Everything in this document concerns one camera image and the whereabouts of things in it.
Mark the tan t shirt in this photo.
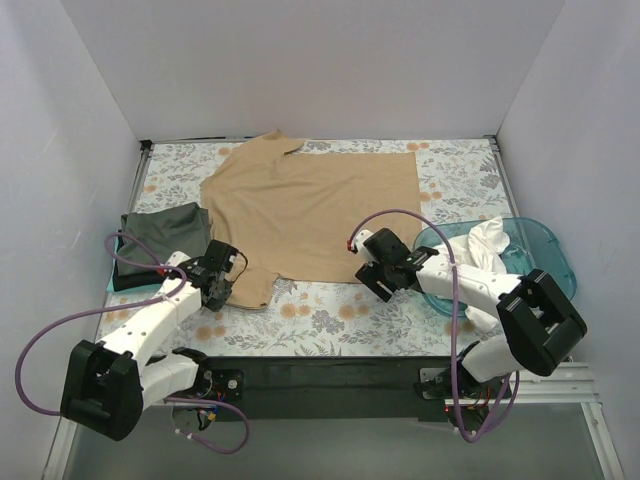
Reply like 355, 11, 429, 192
200, 131, 420, 309

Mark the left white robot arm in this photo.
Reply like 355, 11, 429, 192
60, 240, 247, 440

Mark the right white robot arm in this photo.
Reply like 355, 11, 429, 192
350, 228, 588, 398

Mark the dark grey folded t shirt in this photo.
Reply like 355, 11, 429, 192
117, 202, 211, 275

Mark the white t shirt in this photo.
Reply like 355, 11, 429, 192
432, 216, 510, 333

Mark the black folded t shirt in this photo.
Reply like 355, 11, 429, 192
118, 267, 164, 291

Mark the teal folded t shirt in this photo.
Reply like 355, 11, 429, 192
107, 237, 129, 293

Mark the floral table cloth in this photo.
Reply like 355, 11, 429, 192
132, 137, 516, 356

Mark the teal plastic basket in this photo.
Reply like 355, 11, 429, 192
413, 217, 577, 316

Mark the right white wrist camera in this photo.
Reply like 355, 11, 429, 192
347, 229, 375, 263

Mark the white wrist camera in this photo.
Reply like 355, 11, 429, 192
162, 251, 191, 271
347, 229, 375, 263

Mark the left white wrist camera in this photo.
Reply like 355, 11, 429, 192
162, 251, 191, 271

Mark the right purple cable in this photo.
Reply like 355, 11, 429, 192
347, 209, 521, 444

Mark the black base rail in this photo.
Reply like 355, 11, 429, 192
188, 350, 449, 422

